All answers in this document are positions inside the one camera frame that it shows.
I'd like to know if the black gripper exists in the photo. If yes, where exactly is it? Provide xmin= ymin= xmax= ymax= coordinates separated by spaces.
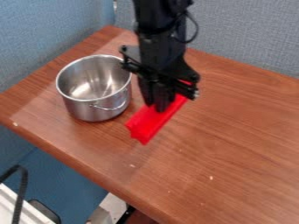
xmin=119 ymin=29 xmax=200 ymax=113

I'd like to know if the metal pot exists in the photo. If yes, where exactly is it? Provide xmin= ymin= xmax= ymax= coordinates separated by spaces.
xmin=55 ymin=54 xmax=132 ymax=122

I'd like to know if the white table leg bracket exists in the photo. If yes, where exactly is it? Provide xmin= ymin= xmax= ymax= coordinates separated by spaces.
xmin=85 ymin=193 xmax=128 ymax=224

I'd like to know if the red block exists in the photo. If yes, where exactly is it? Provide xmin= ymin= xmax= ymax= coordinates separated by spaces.
xmin=124 ymin=80 xmax=193 ymax=146

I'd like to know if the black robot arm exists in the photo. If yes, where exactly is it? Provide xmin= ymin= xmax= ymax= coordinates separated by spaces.
xmin=119 ymin=0 xmax=200 ymax=112

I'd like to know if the black cable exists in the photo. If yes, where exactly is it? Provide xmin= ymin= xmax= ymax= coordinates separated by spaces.
xmin=0 ymin=164 xmax=29 ymax=224

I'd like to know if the white furniture edge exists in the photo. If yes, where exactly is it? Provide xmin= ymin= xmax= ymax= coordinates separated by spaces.
xmin=0 ymin=182 xmax=56 ymax=224

